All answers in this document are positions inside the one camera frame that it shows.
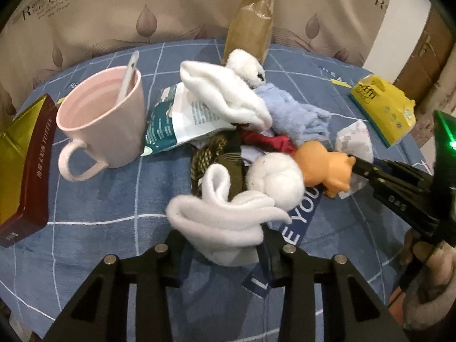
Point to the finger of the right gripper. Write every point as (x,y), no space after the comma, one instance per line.
(394,178)

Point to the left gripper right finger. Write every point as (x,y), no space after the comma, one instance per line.
(351,309)

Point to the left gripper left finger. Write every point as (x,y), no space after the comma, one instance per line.
(98,309)

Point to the orange rubber pig toy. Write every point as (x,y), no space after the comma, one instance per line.
(332,169)

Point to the light blue fluffy sock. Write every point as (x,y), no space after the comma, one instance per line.
(300,122)

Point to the white round sock ball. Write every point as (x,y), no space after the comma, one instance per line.
(279,177)

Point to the red satin pouch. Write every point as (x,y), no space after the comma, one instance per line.
(280,143)

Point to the white long sock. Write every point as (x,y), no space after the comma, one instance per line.
(225,232)

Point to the teal and white snack packet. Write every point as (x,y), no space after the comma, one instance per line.
(178,117)

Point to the white fluffy plush with black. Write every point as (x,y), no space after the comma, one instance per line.
(247,68)

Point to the person's right hand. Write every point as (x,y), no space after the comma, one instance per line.
(431,296)

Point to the yellow tissue pack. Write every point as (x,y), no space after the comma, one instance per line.
(386,107)

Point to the navy love you face mask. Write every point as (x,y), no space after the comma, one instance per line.
(302,215)

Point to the pink ceramic mug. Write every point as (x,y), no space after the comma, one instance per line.
(110,132)

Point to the red and gold tin box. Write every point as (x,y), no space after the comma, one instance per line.
(26,148)

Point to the brown kraft food bag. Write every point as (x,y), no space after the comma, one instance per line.
(251,29)

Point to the white spoon in mug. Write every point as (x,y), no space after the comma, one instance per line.
(128,77)

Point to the beige leaf print curtain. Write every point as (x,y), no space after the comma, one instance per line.
(40,38)

